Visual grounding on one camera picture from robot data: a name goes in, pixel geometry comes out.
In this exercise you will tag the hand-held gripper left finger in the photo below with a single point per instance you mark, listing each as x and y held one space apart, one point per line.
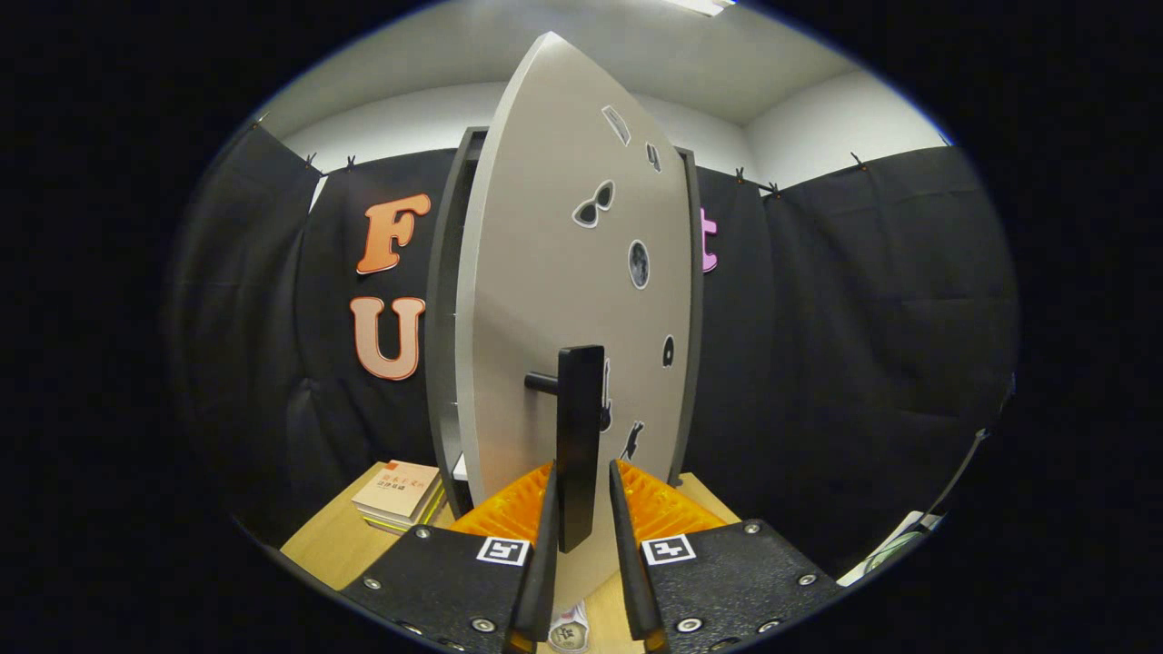
543 581

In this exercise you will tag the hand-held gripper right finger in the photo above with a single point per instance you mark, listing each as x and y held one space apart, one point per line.
631 581

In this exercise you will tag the small white shoe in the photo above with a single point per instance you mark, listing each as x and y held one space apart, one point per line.
570 631

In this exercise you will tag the dark grey shoe cabinet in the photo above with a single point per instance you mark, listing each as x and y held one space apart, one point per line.
445 318

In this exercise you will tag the beige shoe cabinet door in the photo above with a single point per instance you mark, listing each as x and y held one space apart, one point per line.
545 272

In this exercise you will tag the yellow cover book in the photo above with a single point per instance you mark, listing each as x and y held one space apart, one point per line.
422 515

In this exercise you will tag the beige cover book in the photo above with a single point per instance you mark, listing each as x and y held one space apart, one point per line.
395 486

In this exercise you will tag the black backdrop cloth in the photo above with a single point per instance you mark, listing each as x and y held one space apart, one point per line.
863 363

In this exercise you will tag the ceiling light panel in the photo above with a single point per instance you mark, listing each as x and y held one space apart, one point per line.
704 5

